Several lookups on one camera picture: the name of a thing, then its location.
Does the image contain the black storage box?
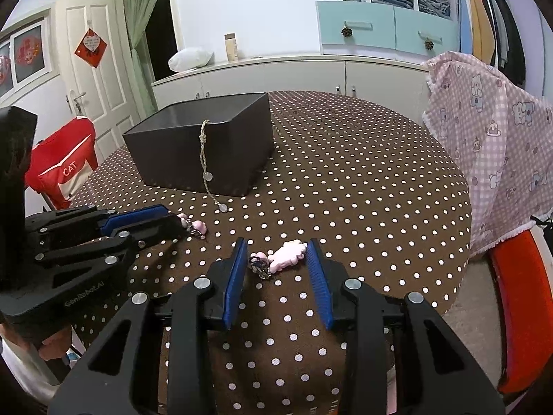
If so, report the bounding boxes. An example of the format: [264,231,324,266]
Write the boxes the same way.
[122,92,275,200]

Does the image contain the teal drawer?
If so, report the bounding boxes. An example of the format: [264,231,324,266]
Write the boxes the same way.
[316,1,397,50]
[394,6,459,55]

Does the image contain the white low cabinet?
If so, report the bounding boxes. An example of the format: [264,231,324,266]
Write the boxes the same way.
[151,55,430,113]

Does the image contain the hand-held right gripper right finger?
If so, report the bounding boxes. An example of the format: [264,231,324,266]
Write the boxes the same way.
[306,237,506,415]

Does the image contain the row of hanging clothes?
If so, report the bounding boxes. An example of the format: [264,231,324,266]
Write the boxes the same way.
[449,0,528,87]

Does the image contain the window with red paper cutting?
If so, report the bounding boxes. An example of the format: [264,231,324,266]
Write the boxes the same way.
[0,21,55,100]

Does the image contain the silver metal clip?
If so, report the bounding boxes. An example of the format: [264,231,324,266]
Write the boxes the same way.
[248,251,274,280]

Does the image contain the red chair cover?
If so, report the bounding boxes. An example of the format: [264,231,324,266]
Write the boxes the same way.
[25,117,99,212]

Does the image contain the person's left hand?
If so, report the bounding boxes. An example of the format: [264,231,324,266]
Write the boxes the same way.
[39,326,74,361]

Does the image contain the silver door handle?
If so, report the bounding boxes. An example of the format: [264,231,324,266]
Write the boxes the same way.
[67,90,86,115]

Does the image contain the person's left forearm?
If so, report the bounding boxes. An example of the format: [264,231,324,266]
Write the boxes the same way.
[0,339,59,403]

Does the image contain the pink printed cloth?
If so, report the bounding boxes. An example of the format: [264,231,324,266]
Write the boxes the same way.
[421,50,553,258]

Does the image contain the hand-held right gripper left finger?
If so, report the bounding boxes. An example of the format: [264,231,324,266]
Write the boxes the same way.
[47,237,249,415]

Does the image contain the white panel door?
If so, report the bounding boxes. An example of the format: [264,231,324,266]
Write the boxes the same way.
[56,4,150,152]

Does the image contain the red diamond door decoration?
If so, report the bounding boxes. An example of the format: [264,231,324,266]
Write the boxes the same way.
[74,28,108,68]

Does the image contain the orange red chair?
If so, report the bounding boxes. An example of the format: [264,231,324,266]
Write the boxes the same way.
[488,227,553,396]

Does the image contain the pink charm keychain front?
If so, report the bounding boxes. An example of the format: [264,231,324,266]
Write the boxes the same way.
[269,239,307,273]

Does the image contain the white pillow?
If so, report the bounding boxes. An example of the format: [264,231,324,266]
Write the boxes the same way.
[168,48,214,73]

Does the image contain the small pink hair clip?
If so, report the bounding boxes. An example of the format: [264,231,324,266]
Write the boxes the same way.
[179,214,208,239]

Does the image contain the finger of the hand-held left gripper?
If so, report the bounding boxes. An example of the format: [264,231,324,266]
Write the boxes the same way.
[35,215,188,290]
[24,205,171,243]

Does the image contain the brown polka dot tablecloth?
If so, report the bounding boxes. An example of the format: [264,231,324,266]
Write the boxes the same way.
[65,91,471,415]

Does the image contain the stack of folded grey clothes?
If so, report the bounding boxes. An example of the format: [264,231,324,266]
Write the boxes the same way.
[417,0,451,18]

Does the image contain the beige cord necklace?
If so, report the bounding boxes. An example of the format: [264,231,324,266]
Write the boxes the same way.
[199,120,229,212]

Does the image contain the green curtain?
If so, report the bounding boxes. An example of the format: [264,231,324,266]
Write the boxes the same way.
[123,0,174,115]

